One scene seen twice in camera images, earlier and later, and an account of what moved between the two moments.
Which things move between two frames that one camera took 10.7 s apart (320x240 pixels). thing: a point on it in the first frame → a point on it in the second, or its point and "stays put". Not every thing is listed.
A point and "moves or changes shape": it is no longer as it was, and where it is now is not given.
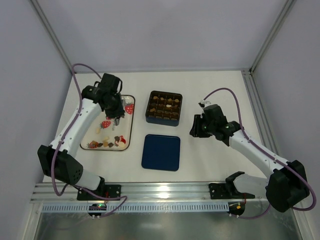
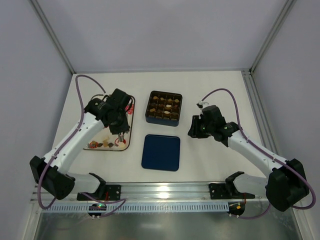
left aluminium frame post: x=51 y=35 stays put
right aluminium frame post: x=288 y=7 stays put
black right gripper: x=195 y=131 stays put
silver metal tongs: x=117 y=120 moves or changes shape
